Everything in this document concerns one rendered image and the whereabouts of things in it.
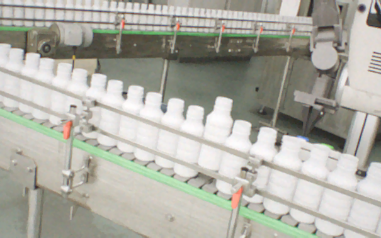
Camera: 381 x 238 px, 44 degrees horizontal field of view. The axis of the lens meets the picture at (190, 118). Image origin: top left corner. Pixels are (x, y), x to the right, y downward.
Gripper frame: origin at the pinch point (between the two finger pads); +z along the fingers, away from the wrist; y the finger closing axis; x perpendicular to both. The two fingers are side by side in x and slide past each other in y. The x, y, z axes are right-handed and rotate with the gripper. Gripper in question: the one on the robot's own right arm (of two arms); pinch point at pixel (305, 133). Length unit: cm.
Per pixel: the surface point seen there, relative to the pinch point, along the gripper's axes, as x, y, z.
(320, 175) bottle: -18.1, 9.1, 8.0
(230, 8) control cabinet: 571, -289, -182
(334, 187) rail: -19.3, 12.5, 9.4
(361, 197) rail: -19.3, 17.8, 9.4
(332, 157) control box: -3.9, 8.2, 3.6
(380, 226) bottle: -16.1, 22.5, 13.6
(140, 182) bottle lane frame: -15.8, -30.4, 23.9
